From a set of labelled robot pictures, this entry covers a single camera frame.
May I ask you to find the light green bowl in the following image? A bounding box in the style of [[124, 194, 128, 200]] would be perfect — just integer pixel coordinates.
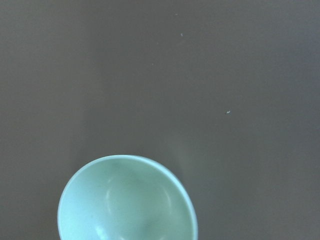
[[57, 155, 199, 240]]

